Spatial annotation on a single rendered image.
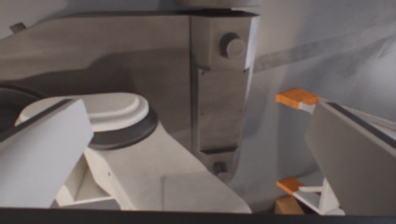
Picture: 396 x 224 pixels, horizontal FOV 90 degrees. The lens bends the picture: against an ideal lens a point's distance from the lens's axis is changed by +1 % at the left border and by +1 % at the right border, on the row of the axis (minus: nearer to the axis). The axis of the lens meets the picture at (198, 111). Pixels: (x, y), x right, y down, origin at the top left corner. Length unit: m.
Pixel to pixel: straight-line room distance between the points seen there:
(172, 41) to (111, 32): 0.12
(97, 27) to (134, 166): 0.28
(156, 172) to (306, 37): 0.65
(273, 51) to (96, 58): 0.53
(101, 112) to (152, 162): 0.12
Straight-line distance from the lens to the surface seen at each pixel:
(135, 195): 0.28
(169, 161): 0.31
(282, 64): 0.77
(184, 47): 0.46
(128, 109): 0.35
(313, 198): 1.13
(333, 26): 0.84
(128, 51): 0.46
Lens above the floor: 0.61
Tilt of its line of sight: 57 degrees down
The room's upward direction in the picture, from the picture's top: 161 degrees clockwise
